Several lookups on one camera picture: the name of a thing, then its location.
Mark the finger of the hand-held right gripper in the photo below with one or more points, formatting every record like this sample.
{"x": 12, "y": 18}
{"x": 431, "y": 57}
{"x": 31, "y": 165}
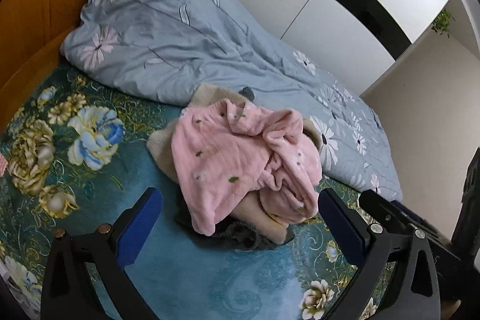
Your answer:
{"x": 382, "y": 209}

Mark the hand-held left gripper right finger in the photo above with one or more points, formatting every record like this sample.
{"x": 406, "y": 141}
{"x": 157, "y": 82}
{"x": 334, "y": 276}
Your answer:
{"x": 339, "y": 226}

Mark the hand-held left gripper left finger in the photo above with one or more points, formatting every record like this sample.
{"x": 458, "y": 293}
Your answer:
{"x": 140, "y": 226}

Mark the pink fleece pajama garment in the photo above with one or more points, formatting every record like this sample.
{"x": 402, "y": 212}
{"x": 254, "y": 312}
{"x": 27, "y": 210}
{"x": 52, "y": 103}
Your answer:
{"x": 228, "y": 162}

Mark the beige fleece garment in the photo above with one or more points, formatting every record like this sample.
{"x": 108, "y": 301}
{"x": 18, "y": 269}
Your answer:
{"x": 270, "y": 209}

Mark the green floral bed sheet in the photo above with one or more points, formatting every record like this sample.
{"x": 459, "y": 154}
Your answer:
{"x": 93, "y": 162}

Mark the grey fleece garment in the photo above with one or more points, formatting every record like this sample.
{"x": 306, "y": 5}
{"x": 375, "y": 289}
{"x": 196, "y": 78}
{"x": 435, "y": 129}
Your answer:
{"x": 240, "y": 235}

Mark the green hanging plant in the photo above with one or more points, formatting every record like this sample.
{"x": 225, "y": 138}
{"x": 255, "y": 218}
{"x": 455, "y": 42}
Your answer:
{"x": 443, "y": 22}

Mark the blue floral duvet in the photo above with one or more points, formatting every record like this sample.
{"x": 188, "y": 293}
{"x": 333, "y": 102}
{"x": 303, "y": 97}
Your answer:
{"x": 180, "y": 31}

